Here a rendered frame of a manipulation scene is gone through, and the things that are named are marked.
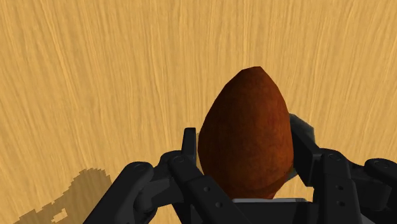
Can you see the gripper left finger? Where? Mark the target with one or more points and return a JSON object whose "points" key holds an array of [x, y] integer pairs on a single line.
{"points": [[189, 186]]}

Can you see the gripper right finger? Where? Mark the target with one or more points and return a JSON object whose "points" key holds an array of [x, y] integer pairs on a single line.
{"points": [[335, 186]]}

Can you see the brown egg-shaped fruit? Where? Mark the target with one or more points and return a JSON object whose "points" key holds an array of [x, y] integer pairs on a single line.
{"points": [[245, 136]]}

